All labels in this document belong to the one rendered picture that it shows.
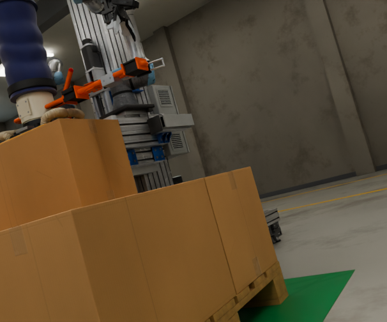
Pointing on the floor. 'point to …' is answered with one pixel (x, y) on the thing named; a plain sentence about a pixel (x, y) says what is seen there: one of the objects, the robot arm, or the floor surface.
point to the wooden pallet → (255, 295)
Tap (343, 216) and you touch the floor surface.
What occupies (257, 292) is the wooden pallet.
